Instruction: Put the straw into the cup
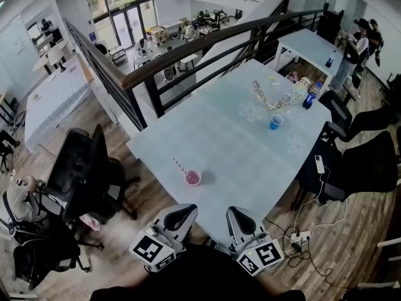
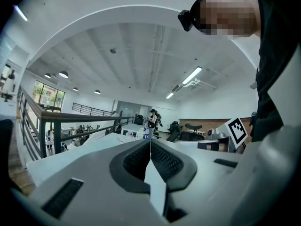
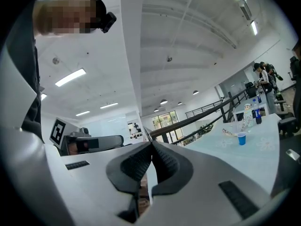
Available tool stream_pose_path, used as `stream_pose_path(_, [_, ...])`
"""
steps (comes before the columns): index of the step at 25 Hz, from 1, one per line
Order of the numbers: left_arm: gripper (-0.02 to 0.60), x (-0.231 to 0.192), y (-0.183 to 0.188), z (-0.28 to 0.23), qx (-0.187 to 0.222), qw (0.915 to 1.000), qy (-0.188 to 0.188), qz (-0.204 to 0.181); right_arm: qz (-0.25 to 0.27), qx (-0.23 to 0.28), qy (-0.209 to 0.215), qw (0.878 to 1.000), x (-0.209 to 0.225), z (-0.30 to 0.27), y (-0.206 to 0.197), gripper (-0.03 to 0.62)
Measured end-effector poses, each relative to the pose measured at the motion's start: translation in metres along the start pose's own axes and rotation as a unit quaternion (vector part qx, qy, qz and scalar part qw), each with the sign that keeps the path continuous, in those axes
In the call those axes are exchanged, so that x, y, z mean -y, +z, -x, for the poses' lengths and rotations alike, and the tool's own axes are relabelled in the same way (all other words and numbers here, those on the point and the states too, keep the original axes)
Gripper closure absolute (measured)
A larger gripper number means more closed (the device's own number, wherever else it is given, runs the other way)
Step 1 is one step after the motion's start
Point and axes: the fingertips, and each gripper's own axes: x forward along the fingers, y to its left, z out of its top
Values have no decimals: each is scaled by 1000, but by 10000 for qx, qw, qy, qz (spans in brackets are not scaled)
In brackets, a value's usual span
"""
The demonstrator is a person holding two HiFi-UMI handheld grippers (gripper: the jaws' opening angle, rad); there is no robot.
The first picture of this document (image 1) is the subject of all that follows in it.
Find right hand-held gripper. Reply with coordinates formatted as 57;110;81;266
226;206;284;277

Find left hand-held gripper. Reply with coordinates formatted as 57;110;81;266
128;204;198;274

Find red plastic cup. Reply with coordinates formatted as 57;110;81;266
184;169;202;187

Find white power strip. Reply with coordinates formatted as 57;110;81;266
289;230;311;245

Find person's black clothing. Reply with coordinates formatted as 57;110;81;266
90;243;306;301

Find long white table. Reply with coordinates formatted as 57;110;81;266
125;58;333;247

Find pink bag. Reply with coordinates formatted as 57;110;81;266
80;214;101;232

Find black office chair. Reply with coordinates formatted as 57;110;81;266
387;73;401;125
46;123;140;224
12;221;93;283
319;89;398;144
291;130;400;213

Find crumpled packaging pile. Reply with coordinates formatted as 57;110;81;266
253;80;294;111

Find blue label soda bottle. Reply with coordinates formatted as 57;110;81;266
302;82;323;111

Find patterned clear bottle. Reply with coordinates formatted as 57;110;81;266
289;77;311;105

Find white desk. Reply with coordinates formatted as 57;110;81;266
133;47;162;70

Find large white covered table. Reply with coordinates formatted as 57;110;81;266
24;56;93;152

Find dark wooden railing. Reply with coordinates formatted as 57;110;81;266
64;9;325;132

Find wooden crate shelf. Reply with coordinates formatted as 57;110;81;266
150;26;167;47

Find white round table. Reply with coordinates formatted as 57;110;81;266
33;41;68;75

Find white staircase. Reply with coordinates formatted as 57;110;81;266
195;0;293;84

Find glass entrance door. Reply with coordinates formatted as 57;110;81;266
85;0;157;51

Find black cabinet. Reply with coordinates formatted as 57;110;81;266
316;9;345;45

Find black floor cable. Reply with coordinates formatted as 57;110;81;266
266;221;333;282

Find white charging cable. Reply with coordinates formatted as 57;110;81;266
294;166;348;241

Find white table frame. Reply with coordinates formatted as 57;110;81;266
357;236;401;293

